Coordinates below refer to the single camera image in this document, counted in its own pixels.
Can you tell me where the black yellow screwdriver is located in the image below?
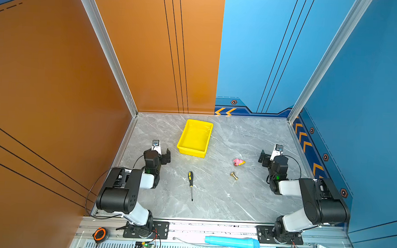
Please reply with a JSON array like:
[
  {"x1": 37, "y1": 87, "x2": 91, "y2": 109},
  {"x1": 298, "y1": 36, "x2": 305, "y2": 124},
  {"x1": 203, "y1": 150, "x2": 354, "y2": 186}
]
[{"x1": 188, "y1": 171, "x2": 194, "y2": 201}]

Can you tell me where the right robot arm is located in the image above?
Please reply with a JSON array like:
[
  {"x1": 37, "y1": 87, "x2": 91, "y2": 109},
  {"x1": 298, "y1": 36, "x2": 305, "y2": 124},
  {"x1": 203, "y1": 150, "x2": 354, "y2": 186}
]
[{"x1": 257, "y1": 150, "x2": 350, "y2": 244}]

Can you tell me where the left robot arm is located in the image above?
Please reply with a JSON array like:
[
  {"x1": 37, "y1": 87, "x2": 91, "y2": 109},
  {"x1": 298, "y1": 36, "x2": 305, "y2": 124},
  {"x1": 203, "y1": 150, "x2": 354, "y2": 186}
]
[{"x1": 96, "y1": 149, "x2": 171, "y2": 238}]

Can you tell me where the yellow plastic bin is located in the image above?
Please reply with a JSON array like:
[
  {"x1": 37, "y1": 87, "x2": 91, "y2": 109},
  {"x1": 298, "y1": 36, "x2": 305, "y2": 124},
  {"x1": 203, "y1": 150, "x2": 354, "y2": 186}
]
[{"x1": 177, "y1": 119, "x2": 214, "y2": 158}]

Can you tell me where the pink yellow toy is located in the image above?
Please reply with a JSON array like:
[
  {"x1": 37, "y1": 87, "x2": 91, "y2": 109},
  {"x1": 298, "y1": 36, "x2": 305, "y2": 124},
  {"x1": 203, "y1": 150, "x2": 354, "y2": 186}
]
[{"x1": 233, "y1": 159, "x2": 246, "y2": 167}]

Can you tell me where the brass bolt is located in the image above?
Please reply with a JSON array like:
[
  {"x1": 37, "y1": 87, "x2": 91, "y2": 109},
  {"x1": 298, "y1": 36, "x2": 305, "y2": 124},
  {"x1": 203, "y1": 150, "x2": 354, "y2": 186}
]
[{"x1": 230, "y1": 172, "x2": 239, "y2": 181}]

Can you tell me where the cyan plastic cylinder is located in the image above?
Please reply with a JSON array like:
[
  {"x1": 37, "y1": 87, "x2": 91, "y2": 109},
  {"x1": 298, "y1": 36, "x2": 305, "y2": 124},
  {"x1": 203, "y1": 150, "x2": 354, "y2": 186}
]
[{"x1": 204, "y1": 236, "x2": 260, "y2": 248}]

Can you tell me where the left green circuit board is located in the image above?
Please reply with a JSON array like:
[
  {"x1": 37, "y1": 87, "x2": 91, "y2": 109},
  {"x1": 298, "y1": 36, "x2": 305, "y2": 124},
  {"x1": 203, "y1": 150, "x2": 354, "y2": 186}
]
[{"x1": 134, "y1": 242, "x2": 156, "y2": 248}]

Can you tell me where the orange black tape measure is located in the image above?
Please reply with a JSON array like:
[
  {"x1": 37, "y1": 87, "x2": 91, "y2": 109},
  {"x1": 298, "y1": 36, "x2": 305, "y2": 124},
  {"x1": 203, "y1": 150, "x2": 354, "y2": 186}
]
[{"x1": 92, "y1": 227, "x2": 110, "y2": 244}]

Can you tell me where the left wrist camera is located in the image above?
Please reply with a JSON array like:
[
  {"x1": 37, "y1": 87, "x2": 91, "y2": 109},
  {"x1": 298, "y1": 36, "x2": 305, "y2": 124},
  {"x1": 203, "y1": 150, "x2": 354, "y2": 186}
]
[{"x1": 151, "y1": 139, "x2": 162, "y2": 155}]

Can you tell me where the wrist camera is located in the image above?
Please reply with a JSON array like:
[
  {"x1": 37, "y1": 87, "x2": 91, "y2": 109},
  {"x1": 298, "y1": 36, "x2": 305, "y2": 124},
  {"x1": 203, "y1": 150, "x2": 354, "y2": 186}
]
[
  {"x1": 270, "y1": 144, "x2": 283, "y2": 160},
  {"x1": 151, "y1": 139, "x2": 162, "y2": 155}
]

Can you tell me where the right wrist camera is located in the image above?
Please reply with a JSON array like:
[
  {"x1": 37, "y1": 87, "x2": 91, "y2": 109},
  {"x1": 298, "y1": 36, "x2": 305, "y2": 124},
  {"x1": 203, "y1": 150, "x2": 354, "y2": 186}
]
[{"x1": 270, "y1": 144, "x2": 283, "y2": 160}]

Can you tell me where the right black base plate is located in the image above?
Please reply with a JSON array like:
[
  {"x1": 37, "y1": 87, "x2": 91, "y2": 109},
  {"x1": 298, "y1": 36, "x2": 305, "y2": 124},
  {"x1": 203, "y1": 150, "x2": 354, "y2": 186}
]
[{"x1": 256, "y1": 225, "x2": 304, "y2": 246}]

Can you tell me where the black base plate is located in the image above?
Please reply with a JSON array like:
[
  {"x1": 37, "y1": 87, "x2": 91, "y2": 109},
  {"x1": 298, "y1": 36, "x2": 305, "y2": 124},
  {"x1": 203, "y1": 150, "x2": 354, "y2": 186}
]
[
  {"x1": 256, "y1": 225, "x2": 304, "y2": 246},
  {"x1": 123, "y1": 220, "x2": 170, "y2": 240}
]

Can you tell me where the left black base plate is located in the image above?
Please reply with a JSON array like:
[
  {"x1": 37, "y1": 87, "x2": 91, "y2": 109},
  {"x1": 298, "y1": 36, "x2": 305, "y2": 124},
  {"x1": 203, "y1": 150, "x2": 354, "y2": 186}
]
[{"x1": 123, "y1": 220, "x2": 170, "y2": 240}]

